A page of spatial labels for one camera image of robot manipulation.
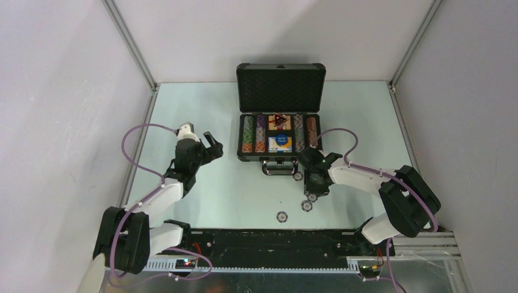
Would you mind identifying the red card deck box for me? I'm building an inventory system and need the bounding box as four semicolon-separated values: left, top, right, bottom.
268;114;292;131

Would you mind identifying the red triangular dealer button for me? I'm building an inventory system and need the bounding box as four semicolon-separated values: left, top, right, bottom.
273;114;288;127

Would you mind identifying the black poker case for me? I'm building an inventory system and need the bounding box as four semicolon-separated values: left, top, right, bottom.
236;63;327;177

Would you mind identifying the blue small blind button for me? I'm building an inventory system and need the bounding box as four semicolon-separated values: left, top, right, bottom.
275;134;288;145

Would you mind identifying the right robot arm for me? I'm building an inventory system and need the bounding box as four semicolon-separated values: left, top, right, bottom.
297;147;441;255

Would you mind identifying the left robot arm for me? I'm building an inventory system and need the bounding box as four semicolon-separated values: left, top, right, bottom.
93;129;223;275

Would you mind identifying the green chip row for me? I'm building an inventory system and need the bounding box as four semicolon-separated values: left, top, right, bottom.
241;115;254;153

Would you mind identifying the brown chip row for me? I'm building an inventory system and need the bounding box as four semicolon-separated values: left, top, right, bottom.
306;117;318;147

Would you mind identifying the blue card deck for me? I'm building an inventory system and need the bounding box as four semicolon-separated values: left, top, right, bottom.
268;136;293;153

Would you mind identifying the purple blue chip row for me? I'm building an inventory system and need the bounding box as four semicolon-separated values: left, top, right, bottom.
255;115;266;153

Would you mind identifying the blue orange chip row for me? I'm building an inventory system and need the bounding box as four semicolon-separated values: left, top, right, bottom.
293;114;305;153

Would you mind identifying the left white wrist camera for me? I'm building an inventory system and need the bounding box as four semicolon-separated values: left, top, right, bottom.
176;122;200;142

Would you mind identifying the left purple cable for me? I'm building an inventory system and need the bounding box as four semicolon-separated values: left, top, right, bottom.
109;123;214;281

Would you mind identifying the purple cable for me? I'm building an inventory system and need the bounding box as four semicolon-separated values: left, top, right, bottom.
317;128;440;293
109;123;214;281

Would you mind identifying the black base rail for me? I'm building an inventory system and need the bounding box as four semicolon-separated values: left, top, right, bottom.
179;229;395;269

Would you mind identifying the grey cable duct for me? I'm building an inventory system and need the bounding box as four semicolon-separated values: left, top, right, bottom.
145;258;361;274

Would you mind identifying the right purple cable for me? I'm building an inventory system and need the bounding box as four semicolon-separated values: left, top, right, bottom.
317;128;440;293

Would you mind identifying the left aluminium frame post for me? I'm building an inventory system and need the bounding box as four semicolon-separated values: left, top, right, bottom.
101;0;158;91

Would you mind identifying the aluminium frame post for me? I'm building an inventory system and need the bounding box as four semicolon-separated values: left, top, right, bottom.
389;0;444;92
101;0;158;91

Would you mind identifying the right aluminium frame post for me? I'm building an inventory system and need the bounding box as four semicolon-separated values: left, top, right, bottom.
389;0;444;92

